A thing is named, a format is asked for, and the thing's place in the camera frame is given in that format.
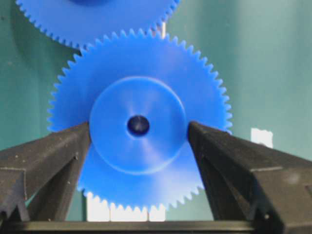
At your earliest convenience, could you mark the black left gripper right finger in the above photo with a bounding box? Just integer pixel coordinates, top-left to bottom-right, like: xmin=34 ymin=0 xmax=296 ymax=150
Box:
xmin=188 ymin=121 xmax=312 ymax=234

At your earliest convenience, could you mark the small blue plastic gear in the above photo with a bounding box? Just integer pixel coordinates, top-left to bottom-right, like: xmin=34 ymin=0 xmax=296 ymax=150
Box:
xmin=48 ymin=31 xmax=232 ymax=209

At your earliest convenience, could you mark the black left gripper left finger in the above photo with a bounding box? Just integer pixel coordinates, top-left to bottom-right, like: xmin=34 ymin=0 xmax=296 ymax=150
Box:
xmin=0 ymin=123 xmax=90 ymax=219

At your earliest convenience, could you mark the silver aluminium extrusion rail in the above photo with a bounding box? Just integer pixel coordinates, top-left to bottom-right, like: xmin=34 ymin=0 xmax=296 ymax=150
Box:
xmin=85 ymin=21 xmax=273 ymax=222

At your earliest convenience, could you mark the large blue plastic gear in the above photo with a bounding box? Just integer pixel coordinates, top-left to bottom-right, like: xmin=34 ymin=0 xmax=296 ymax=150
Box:
xmin=16 ymin=0 xmax=180 ymax=49

